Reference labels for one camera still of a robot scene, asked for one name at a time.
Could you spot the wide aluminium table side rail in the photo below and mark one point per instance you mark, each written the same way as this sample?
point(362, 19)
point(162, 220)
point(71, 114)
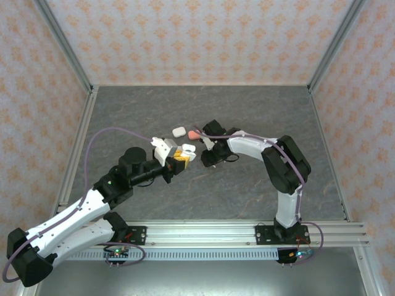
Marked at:
point(77, 148)

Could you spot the aluminium frame corner post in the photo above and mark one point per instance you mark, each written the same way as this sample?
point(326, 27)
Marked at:
point(64, 46)
point(334, 43)

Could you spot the white earbuds charging case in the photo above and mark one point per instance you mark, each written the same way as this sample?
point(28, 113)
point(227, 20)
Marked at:
point(189, 150)
point(178, 132)

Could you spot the small controller circuit board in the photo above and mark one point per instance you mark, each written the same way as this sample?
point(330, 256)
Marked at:
point(297, 254)
point(117, 253)

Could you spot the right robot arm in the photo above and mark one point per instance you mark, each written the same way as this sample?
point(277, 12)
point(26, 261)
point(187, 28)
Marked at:
point(287, 166)

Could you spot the pink earbuds charging case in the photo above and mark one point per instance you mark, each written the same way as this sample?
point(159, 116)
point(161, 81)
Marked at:
point(193, 135)

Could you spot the thin aluminium table side rail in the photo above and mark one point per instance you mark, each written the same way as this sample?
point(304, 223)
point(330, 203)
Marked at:
point(328, 148)

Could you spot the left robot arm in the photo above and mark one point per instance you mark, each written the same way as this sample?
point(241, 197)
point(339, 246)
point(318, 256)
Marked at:
point(71, 212)

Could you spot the thin aluminium wall base rail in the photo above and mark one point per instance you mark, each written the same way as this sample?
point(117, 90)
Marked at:
point(200, 84)

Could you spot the grey metal sheet panel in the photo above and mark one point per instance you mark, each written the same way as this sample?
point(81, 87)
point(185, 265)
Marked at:
point(200, 277)

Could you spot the aluminium base extrusion rail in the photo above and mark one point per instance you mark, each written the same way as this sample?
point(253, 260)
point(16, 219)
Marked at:
point(200, 232)

